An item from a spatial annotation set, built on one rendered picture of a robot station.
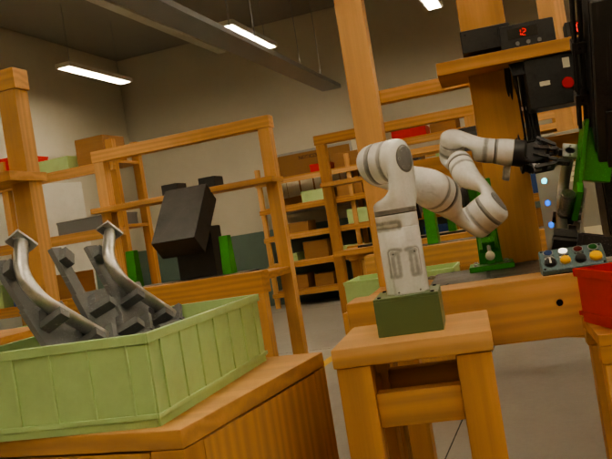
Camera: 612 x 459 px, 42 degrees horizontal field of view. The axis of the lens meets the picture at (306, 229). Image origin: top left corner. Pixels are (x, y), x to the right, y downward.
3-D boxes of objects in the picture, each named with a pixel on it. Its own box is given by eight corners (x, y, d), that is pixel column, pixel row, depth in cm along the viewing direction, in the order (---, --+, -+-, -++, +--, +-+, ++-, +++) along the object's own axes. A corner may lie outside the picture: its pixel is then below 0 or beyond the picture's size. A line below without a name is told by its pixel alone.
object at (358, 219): (468, 284, 1137) (443, 132, 1138) (274, 310, 1231) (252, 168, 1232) (472, 280, 1188) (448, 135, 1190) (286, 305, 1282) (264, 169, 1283)
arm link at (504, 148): (511, 161, 230) (489, 159, 231) (515, 131, 222) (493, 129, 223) (509, 182, 224) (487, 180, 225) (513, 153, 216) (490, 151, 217)
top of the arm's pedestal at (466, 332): (494, 350, 152) (491, 330, 152) (332, 370, 159) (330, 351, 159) (489, 326, 184) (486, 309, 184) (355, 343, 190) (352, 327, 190)
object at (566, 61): (590, 98, 231) (582, 48, 231) (531, 109, 235) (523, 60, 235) (585, 104, 243) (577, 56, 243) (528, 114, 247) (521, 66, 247)
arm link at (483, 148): (496, 128, 222) (494, 154, 227) (442, 124, 225) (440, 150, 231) (494, 141, 217) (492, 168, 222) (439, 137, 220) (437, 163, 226)
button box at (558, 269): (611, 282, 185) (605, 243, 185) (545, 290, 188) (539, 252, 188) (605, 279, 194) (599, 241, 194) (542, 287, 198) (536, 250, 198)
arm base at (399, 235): (432, 290, 167) (419, 209, 166) (388, 296, 167) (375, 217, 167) (426, 286, 176) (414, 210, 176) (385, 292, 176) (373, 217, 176)
